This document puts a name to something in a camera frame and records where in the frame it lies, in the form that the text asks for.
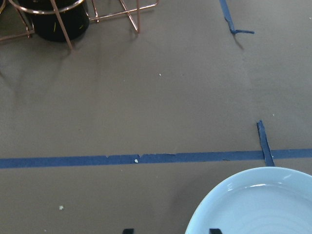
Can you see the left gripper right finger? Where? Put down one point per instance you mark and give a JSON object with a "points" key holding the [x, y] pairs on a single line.
{"points": [[214, 231]]}

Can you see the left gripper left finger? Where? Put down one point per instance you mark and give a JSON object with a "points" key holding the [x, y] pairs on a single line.
{"points": [[128, 231]]}

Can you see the light blue plate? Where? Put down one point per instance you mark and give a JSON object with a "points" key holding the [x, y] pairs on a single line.
{"points": [[265, 200]]}

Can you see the copper wire bottle rack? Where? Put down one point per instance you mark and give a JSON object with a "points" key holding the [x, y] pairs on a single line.
{"points": [[65, 20]]}

